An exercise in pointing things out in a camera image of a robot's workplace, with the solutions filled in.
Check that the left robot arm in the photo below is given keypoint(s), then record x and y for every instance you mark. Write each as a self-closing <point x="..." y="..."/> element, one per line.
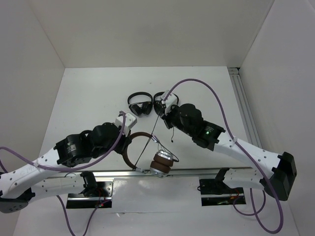
<point x="34" y="181"/>

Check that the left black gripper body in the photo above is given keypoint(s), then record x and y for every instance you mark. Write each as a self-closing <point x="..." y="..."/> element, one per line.
<point x="120" y="147"/>

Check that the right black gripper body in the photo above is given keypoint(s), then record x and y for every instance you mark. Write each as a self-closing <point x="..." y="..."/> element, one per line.
<point x="172" y="117"/>

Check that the right black headphones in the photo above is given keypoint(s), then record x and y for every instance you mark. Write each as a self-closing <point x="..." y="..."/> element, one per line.
<point x="157" y="103"/>

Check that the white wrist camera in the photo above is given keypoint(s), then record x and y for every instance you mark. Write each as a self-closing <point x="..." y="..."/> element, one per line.
<point x="167" y="101"/>
<point x="125" y="120"/>

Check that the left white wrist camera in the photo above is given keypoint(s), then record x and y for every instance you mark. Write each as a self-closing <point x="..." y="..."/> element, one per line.
<point x="125" y="120"/>

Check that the black headphones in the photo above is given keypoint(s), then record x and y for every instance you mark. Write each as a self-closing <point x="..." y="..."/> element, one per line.
<point x="157" y="103"/>
<point x="140" y="108"/>

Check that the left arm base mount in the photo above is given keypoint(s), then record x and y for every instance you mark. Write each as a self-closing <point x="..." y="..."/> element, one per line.
<point x="101" y="196"/>

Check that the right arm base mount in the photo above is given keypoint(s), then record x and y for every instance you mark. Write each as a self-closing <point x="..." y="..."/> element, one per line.
<point x="214" y="192"/>

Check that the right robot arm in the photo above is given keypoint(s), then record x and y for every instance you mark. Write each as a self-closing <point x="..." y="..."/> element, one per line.
<point x="272" y="172"/>

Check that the right side aluminium rail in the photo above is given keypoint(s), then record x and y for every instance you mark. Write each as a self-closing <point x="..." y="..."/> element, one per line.
<point x="243" y="104"/>

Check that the left black headphones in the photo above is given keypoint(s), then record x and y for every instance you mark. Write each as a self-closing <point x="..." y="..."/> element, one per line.
<point x="140" y="108"/>

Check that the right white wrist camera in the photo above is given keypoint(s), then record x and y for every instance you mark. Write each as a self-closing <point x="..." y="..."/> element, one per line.
<point x="167" y="101"/>

